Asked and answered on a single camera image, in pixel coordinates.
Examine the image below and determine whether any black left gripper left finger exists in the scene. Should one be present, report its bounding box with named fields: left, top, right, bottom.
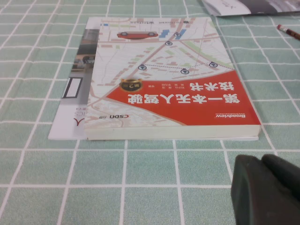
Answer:
left=231, top=154, right=300, bottom=225

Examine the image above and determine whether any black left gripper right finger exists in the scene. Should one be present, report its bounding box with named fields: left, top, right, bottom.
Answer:
left=261, top=153, right=300, bottom=199

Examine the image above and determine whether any green checked tablecloth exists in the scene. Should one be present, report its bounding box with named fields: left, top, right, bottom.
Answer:
left=0, top=0, right=300, bottom=225

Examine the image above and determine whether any red striped pencil with eraser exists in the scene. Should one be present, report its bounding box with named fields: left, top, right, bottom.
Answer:
left=277, top=23, right=300, bottom=41

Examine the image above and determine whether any red map cover book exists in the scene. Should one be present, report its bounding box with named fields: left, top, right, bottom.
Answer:
left=83, top=16, right=262, bottom=141

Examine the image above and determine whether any thin white photo brochure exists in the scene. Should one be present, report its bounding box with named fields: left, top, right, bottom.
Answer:
left=48, top=16, right=260, bottom=141

